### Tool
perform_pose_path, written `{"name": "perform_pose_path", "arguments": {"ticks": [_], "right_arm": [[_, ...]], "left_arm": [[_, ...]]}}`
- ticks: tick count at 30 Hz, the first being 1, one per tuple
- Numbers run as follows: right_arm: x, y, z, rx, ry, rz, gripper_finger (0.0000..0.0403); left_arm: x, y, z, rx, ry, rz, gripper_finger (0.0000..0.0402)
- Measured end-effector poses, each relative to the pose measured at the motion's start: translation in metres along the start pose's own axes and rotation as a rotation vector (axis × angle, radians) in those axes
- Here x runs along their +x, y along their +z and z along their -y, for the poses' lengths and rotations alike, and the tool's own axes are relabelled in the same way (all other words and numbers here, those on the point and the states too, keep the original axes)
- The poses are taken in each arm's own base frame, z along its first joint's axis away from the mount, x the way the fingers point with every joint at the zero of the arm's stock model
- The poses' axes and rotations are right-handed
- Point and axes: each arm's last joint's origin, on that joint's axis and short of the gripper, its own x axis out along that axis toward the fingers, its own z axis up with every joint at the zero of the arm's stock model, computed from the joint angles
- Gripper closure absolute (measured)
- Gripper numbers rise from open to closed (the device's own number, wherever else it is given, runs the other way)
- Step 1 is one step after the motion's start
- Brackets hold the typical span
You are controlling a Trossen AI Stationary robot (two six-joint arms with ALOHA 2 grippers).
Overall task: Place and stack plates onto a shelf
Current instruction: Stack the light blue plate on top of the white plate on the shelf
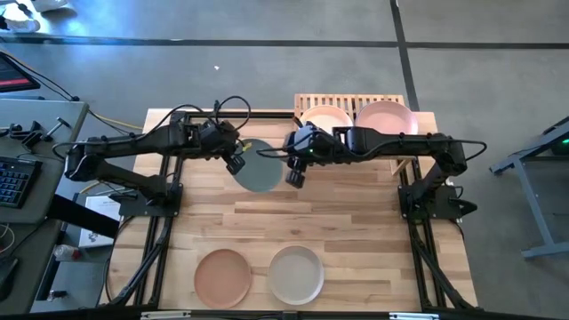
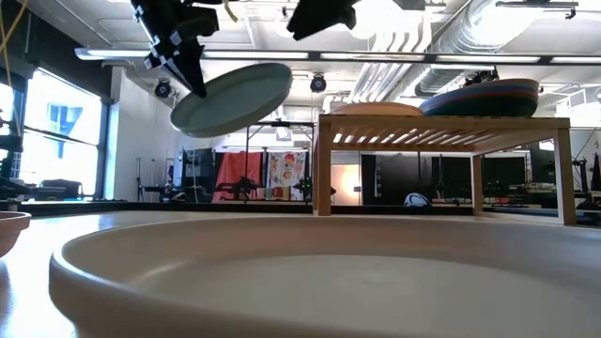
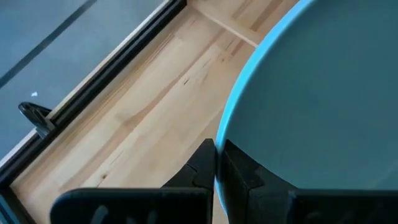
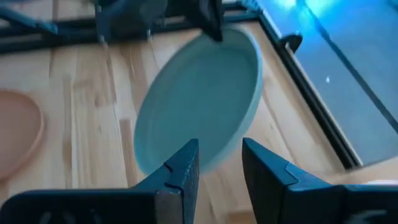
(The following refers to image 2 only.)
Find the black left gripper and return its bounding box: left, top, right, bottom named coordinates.
left=130, top=0, right=221, bottom=99

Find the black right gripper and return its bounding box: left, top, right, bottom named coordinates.
left=285, top=0, right=361, bottom=42

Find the sage green plate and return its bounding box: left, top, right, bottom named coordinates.
left=169, top=62, right=294, bottom=139

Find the cream plate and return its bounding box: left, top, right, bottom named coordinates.
left=330, top=101, right=424, bottom=117

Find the dark teal plate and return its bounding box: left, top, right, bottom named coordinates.
left=419, top=95, right=540, bottom=118

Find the blue plate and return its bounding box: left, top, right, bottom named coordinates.
left=422, top=84, right=541, bottom=107

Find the terracotta orange plate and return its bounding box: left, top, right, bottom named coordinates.
left=0, top=210, right=32, bottom=258

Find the wooden slatted shelf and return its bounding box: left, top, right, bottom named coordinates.
left=312, top=115, right=578, bottom=227

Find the black round ceiling lamp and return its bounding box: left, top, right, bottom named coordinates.
left=309, top=73, right=328, bottom=95
left=154, top=78, right=173, bottom=100

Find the ceiling light bar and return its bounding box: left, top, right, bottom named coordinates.
left=73, top=46, right=601, bottom=67

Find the red hanging cloth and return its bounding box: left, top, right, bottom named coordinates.
left=211, top=150, right=265, bottom=204

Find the large window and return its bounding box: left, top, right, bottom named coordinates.
left=0, top=68, right=104, bottom=201

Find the patterned hanging cloth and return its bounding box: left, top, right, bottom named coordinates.
left=265, top=150, right=310, bottom=202

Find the dark bench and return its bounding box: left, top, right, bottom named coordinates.
left=39, top=177, right=85, bottom=201

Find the black partition panel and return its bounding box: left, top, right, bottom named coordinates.
left=360, top=153, right=528, bottom=207

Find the black ceiling fixture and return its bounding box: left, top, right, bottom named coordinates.
left=464, top=69, right=500, bottom=88

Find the white and blue ball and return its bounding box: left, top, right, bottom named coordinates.
left=403, top=192, right=432, bottom=208

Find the black equipment stand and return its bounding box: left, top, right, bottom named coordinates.
left=0, top=107, right=29, bottom=212

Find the black ceiling track light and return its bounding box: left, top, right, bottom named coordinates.
left=495, top=0, right=579, bottom=21

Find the grey beige plate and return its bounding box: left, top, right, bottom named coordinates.
left=48, top=213, right=601, bottom=338

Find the black background equipment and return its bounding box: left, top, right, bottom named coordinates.
left=570, top=152, right=601, bottom=212

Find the white ring lamp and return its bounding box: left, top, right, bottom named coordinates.
left=273, top=13, right=297, bottom=39

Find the black metal stand frame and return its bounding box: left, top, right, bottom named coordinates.
left=183, top=120, right=316, bottom=204

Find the black aluminium table frame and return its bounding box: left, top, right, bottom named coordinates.
left=0, top=200, right=601, bottom=218

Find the silver air duct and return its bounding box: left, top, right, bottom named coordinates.
left=412, top=0, right=546, bottom=99

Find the yellow hanging cable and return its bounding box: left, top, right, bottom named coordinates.
left=0, top=0, right=29, bottom=137

